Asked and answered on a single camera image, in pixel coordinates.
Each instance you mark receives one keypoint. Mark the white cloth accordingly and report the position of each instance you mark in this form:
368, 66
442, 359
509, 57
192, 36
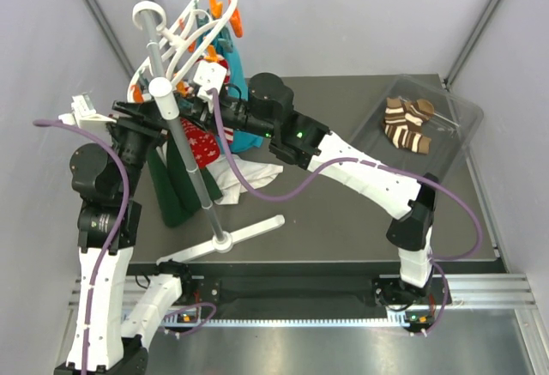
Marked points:
223, 186

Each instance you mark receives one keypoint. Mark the red white striped sock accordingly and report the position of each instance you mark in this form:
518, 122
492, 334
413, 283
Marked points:
208, 75

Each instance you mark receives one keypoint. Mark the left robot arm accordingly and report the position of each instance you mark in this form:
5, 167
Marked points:
105, 174

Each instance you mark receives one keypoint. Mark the orange clothes peg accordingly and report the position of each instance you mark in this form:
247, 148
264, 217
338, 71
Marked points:
210, 55

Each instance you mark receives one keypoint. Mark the white round clip hanger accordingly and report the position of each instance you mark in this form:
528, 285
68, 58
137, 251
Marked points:
188, 37

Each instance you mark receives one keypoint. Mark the dark green cloth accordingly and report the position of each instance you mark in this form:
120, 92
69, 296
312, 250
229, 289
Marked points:
175, 193

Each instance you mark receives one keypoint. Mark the orange peg on teal cloth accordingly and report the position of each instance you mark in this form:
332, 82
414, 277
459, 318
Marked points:
236, 24

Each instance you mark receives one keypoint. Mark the near white stand foot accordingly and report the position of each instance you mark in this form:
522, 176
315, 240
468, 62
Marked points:
226, 243

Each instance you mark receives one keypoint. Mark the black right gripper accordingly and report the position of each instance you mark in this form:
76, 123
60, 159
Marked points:
202, 117

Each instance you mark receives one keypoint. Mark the near grey stand pole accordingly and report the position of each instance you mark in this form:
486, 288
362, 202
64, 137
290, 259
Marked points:
161, 89

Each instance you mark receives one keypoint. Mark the teal green clothes peg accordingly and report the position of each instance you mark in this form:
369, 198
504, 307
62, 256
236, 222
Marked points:
223, 46

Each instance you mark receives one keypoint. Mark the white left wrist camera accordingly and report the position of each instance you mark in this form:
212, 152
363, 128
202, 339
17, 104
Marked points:
84, 115

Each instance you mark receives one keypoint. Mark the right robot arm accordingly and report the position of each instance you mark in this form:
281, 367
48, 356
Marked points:
299, 140

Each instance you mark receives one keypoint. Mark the clear plastic bin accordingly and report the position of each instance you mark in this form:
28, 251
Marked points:
451, 129

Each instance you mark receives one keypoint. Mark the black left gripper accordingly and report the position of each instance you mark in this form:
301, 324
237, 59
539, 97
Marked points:
143, 119

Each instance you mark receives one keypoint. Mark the brown striped sock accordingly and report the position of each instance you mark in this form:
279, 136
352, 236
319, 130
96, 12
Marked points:
403, 121

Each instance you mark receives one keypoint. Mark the aluminium frame rail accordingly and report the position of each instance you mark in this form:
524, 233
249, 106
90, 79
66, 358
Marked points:
338, 301

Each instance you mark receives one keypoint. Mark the teal blue cloth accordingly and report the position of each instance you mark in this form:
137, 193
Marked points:
236, 95

